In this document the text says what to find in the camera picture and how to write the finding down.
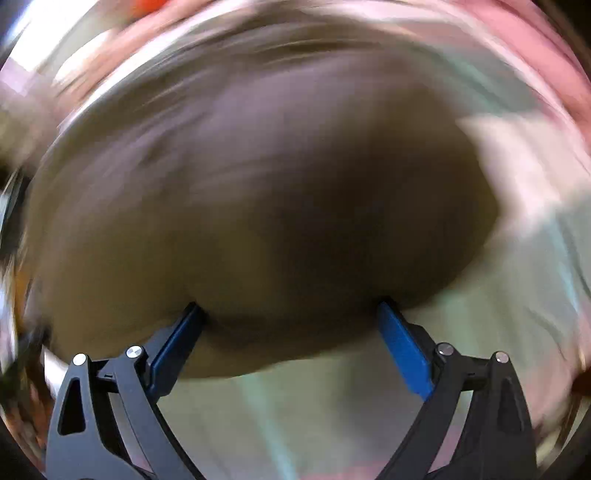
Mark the olive hooded puffer jacket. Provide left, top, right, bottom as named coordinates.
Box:
left=23, top=44, right=505, bottom=381

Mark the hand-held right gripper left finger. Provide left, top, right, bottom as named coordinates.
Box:
left=45, top=302, right=206, bottom=480

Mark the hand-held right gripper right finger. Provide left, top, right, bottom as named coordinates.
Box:
left=376, top=298, right=539, bottom=480

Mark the patterned pastel bed cover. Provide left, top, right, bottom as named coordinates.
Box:
left=152, top=18, right=591, bottom=480

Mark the pink folded quilt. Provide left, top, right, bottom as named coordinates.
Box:
left=406, top=0, right=591, bottom=144

